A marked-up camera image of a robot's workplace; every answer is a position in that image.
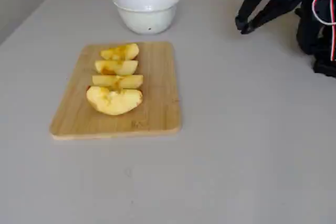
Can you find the large apple slice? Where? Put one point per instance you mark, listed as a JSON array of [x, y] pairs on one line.
[[115, 103]]

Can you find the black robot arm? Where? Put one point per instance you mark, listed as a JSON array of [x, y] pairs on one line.
[[309, 37]]

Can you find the white bowl with butterfly print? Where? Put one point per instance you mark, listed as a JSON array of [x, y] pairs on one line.
[[147, 16]]

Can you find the small apple slice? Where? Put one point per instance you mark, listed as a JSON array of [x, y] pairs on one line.
[[123, 52]]

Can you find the wooden cutting board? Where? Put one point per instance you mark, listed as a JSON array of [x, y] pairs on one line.
[[157, 108]]

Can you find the apple slice with red skin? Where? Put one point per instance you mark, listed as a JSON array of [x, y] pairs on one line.
[[118, 67]]

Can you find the narrow apple slice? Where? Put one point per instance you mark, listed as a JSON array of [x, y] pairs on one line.
[[126, 81]]

